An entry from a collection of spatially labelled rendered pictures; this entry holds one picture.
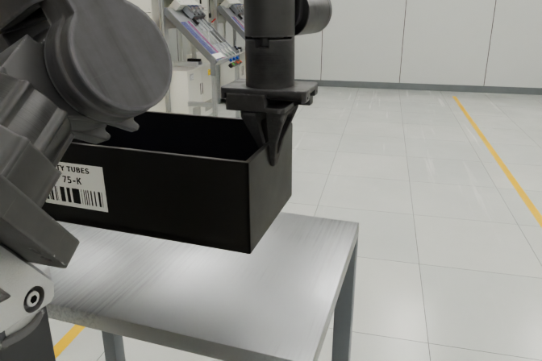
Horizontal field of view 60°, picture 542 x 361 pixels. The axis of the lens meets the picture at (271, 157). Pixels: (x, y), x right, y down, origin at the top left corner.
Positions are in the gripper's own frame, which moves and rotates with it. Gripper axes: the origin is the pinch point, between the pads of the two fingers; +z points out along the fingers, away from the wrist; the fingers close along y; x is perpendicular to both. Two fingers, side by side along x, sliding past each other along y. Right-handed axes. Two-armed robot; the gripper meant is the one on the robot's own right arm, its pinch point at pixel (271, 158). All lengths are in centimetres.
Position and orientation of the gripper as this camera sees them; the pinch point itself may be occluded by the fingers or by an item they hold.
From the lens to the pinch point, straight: 58.2
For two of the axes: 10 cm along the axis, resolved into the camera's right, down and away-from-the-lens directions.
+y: -9.5, -0.9, 3.0
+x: -3.1, 3.1, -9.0
